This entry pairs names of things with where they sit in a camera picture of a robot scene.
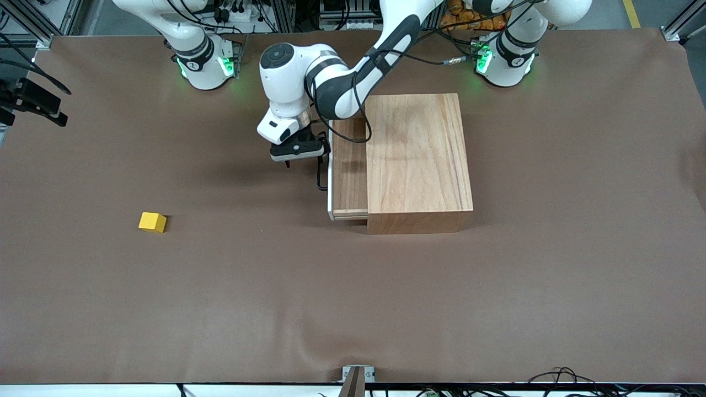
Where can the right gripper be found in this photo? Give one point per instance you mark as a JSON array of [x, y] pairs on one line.
[[34, 97]]

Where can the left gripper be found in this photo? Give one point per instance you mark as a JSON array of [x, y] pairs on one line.
[[320, 137]]

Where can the yellow block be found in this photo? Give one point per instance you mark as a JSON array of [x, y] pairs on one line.
[[151, 221]]

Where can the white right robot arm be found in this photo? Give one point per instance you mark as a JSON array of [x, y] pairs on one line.
[[201, 71]]

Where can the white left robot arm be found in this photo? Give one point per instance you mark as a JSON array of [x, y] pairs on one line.
[[287, 77]]

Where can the wooden cabinet box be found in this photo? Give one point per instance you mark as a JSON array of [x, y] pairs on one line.
[[419, 160]]

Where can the white power strip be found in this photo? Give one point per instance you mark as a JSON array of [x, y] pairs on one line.
[[348, 25]]

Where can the brown table cover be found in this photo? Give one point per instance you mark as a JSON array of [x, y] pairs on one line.
[[353, 303]]

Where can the power strip with black plugs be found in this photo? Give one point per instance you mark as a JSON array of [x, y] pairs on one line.
[[237, 11]]

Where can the orange objects pile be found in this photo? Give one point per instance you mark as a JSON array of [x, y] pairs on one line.
[[469, 23]]

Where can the green terminal connector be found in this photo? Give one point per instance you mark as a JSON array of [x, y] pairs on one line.
[[430, 393]]

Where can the aluminium frame post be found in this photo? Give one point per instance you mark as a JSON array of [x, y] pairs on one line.
[[38, 25], [681, 25]]

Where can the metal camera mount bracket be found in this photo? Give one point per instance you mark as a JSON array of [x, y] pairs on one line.
[[357, 377]]

